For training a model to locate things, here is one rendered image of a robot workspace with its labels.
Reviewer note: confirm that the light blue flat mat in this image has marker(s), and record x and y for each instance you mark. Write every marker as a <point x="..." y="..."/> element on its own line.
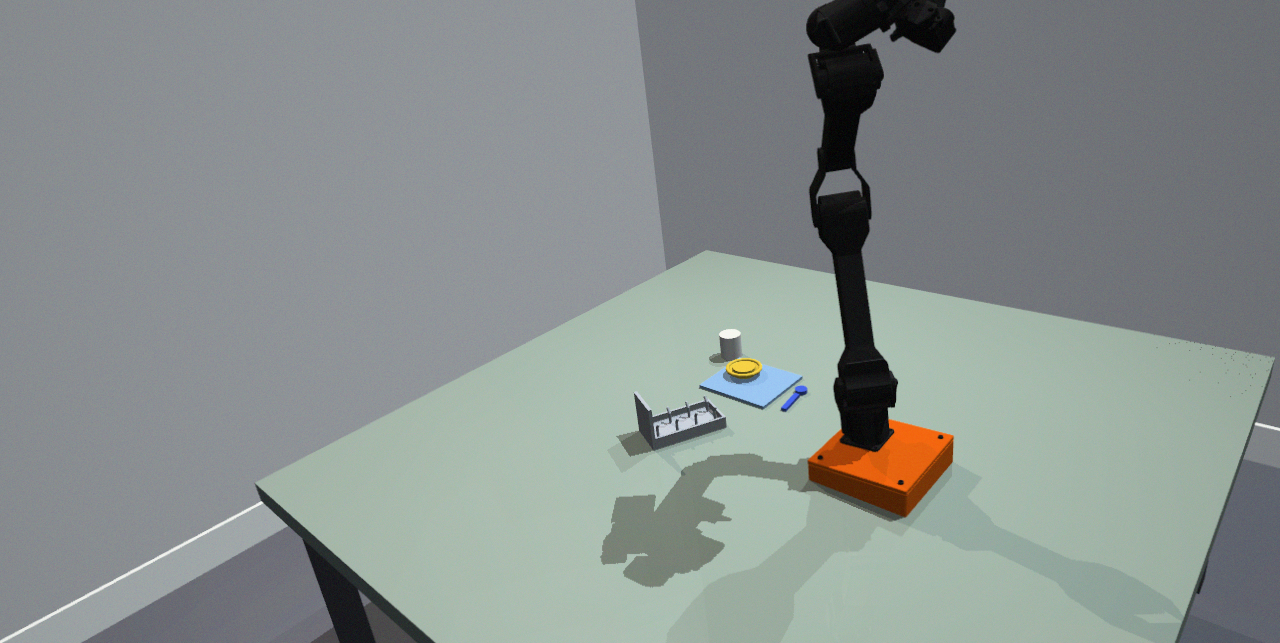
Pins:
<point x="759" y="391"/>

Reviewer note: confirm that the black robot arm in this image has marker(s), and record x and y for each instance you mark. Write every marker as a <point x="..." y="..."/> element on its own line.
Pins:
<point x="846" y="81"/>

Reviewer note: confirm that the yellow plate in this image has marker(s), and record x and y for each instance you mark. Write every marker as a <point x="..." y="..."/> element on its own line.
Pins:
<point x="744" y="368"/>

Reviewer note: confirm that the grey dish rack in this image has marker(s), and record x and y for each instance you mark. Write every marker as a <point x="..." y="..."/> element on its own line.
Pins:
<point x="677" y="425"/>

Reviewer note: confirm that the grey cylinder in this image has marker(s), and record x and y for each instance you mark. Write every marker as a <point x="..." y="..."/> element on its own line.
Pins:
<point x="730" y="344"/>

